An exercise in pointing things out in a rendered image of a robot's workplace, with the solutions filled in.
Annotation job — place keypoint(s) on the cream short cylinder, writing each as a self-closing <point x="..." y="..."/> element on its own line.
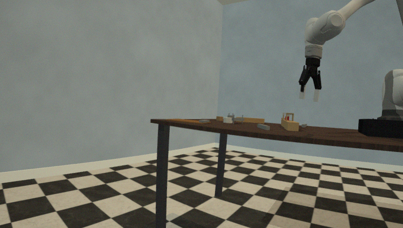
<point x="227" y="120"/>

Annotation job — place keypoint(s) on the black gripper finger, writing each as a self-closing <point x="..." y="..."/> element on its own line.
<point x="317" y="84"/>
<point x="304" y="79"/>

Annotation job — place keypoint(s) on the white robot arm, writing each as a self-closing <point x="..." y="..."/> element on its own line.
<point x="329" y="25"/>

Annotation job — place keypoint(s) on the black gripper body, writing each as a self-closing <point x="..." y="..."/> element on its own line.
<point x="313" y="64"/>

